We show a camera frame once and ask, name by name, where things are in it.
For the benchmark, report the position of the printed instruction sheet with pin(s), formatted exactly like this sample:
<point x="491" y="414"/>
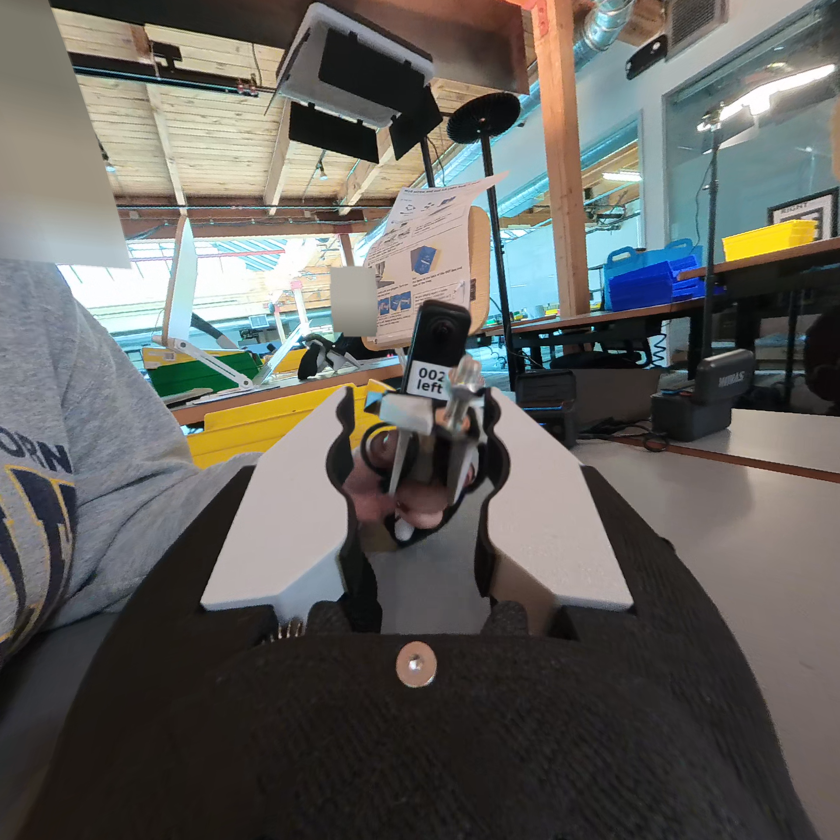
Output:
<point x="426" y="243"/>

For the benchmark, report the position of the black framed picture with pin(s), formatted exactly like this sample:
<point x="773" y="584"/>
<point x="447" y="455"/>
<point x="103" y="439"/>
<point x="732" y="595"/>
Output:
<point x="804" y="210"/>

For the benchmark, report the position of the studio light on stand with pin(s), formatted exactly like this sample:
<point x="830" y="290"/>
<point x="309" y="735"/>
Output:
<point x="712" y="229"/>

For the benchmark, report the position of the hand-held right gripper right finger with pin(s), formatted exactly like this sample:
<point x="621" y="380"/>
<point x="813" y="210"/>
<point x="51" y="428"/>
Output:
<point x="558" y="525"/>

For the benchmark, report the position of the green storage bin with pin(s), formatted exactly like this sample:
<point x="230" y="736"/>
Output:
<point x="190" y="374"/>

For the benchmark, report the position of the small yellow bin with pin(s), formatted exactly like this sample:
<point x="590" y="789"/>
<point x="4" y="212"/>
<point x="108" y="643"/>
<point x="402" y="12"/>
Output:
<point x="768" y="243"/>

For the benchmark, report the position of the dark wooden table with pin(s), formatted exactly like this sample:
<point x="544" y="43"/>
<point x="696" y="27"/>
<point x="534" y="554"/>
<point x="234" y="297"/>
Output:
<point x="754" y="268"/>

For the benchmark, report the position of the black battery charger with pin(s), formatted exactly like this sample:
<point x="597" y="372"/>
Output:
<point x="689" y="413"/>

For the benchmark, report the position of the silver air duct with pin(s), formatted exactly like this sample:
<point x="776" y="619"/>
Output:
<point x="604" y="23"/>

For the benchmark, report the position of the stack of blue bins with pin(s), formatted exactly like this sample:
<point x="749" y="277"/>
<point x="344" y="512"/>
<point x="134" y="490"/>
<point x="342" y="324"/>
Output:
<point x="640" y="282"/>

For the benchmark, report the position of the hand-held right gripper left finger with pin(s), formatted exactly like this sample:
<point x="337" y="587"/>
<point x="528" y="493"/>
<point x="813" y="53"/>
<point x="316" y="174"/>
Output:
<point x="275" y="525"/>

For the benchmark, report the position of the yellow storage bin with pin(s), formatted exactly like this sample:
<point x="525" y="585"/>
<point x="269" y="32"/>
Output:
<point x="262" y="426"/>

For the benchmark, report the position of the wooden post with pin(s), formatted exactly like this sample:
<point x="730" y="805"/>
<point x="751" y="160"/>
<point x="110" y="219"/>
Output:
<point x="561" y="164"/>

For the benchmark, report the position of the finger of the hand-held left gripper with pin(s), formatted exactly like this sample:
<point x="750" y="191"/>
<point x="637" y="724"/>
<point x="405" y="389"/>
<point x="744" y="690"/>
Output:
<point x="410" y="417"/>
<point x="467" y="469"/>

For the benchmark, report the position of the person's torso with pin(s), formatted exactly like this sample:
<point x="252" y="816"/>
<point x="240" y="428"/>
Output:
<point x="33" y="525"/>

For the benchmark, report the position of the wall air vent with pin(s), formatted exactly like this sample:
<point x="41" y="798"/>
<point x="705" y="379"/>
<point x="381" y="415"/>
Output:
<point x="695" y="26"/>

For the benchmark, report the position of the silver hex bolt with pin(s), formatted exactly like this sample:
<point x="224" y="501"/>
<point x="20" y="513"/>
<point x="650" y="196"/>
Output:
<point x="463" y="394"/>

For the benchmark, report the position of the black floor lamp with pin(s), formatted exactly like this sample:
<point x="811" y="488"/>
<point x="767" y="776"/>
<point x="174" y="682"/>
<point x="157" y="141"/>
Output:
<point x="482" y="115"/>

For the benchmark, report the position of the wooden work table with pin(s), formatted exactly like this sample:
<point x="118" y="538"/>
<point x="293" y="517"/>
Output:
<point x="197" y="412"/>

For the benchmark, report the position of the black label printer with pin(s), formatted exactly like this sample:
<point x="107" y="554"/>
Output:
<point x="544" y="394"/>

